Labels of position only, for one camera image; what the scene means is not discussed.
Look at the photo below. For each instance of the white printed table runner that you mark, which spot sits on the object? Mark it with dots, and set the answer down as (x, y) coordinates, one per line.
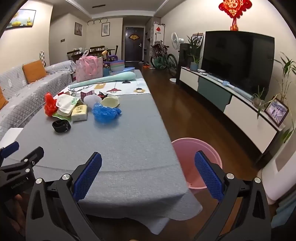
(129, 89)

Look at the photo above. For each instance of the red knot wall ornament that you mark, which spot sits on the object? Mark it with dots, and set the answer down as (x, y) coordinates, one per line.
(234, 7)

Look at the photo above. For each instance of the dark wooden dining chair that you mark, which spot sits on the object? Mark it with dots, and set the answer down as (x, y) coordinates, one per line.
(72, 54)
(116, 49)
(97, 49)

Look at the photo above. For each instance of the blue plastic bag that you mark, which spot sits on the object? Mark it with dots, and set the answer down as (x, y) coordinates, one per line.
(104, 113)

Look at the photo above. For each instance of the purple plastic stool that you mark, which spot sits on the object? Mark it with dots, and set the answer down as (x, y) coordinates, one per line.
(113, 57)

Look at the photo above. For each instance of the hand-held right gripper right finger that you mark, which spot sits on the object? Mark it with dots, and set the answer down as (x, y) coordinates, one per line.
(209, 176)

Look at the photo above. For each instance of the black curved wall hooks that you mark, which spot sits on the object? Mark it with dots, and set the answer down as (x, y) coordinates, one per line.
(98, 21)

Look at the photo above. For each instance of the white wrapper with green print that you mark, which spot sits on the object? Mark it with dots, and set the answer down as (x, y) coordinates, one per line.
(66, 103)

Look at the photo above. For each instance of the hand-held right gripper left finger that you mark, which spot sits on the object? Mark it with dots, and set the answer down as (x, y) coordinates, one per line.
(89, 176)

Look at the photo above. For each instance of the small plant in glass vase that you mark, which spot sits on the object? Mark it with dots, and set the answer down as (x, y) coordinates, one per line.
(257, 102)

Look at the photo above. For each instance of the beige soap box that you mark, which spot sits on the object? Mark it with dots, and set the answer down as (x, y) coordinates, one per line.
(79, 112)

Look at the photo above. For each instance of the dark entrance door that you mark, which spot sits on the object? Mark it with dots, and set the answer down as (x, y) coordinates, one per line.
(135, 51)

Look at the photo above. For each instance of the pink plastic bucket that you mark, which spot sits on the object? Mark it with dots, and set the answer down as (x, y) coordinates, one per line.
(185, 157)

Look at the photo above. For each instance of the wall picture with yellow fruit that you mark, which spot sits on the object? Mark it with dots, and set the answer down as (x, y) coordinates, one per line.
(20, 18)

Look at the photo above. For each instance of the brown framed photo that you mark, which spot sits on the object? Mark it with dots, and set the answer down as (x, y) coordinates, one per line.
(276, 111)

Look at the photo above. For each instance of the stack of pastel bowls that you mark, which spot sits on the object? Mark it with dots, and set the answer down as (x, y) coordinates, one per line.
(117, 66)

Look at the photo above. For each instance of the white and green TV cabinet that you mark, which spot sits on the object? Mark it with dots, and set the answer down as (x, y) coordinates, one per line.
(212, 92)

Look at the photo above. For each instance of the bicycle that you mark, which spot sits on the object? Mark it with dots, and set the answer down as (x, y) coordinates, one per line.
(160, 61)

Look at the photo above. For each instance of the black band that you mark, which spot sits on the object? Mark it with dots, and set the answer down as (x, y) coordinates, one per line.
(55, 127)

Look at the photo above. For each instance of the pale framed wall picture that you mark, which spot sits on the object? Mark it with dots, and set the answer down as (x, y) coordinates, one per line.
(105, 29)

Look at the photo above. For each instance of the red small packet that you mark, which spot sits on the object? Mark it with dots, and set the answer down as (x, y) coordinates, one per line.
(86, 94)

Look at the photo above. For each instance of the tan wooden utensil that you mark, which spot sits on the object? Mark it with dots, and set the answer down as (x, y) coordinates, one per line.
(104, 53)

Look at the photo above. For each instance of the blue plastic basin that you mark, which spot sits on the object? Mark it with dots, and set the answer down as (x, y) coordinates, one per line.
(130, 69)

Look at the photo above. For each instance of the black floor speaker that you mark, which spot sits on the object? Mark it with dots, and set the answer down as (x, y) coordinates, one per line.
(183, 55)

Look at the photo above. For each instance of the leaning picture behind plant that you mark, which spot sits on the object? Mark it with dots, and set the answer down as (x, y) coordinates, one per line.
(198, 38)

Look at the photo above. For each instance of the gold fan door ornament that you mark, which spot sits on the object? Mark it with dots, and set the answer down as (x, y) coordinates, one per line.
(133, 36)

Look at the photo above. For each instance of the mint green massage hammer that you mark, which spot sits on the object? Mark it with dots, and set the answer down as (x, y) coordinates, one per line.
(120, 76)

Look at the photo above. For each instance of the grey quilted sofa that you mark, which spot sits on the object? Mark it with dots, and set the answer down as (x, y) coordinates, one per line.
(30, 92)

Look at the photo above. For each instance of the person's left hand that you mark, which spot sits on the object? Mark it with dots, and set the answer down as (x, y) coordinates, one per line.
(19, 208)

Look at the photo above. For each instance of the white standing fan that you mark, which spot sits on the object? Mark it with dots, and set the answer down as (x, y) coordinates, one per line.
(174, 40)

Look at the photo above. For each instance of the green snack packet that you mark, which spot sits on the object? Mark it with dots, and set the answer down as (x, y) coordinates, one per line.
(57, 115)

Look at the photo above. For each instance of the dark framed wall picture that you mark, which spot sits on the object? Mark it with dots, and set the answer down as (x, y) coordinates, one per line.
(78, 29)

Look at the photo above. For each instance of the potted plant in blue pot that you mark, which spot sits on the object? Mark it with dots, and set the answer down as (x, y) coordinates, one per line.
(194, 66)

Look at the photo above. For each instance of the light blue long duster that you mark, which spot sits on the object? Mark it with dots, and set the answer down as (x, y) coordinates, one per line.
(240, 91)

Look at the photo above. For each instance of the red plastic bag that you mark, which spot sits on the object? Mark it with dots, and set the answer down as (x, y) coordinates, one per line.
(49, 104)

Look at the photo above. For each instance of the orange cushion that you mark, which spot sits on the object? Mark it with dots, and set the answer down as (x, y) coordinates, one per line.
(2, 99)
(34, 70)

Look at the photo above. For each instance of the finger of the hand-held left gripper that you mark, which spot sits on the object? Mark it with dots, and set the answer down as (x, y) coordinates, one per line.
(34, 155)
(9, 148)

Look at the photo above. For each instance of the tall bamboo plant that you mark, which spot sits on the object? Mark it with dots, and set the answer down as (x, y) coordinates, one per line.
(286, 67)

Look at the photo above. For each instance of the white floor appliance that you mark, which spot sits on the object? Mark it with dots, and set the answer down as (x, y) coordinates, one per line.
(282, 176)

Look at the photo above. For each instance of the blue cup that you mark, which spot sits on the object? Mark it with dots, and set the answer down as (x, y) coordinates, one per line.
(106, 71)

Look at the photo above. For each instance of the pink gift bag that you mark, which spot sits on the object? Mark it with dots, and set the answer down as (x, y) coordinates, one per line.
(89, 69)

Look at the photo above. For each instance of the black flat television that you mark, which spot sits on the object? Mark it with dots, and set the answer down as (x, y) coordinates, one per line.
(235, 60)

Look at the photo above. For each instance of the white tall cabinet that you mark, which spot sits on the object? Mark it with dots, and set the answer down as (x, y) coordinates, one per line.
(159, 37)

